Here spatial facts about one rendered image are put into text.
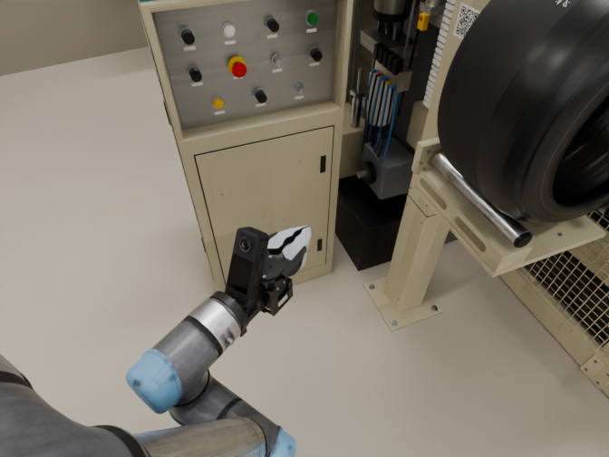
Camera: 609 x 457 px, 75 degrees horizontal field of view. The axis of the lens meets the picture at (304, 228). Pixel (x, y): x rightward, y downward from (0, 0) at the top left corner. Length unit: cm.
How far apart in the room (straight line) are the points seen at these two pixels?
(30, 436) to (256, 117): 116
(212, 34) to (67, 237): 159
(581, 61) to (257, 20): 79
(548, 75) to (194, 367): 69
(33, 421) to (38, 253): 219
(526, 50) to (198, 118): 88
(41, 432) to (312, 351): 152
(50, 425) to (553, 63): 76
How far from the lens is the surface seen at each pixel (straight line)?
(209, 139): 128
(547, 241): 121
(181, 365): 57
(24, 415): 30
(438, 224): 150
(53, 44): 443
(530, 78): 78
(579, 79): 78
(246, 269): 59
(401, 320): 187
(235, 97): 128
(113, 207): 255
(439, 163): 117
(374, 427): 167
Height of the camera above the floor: 158
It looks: 46 degrees down
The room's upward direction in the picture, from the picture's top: straight up
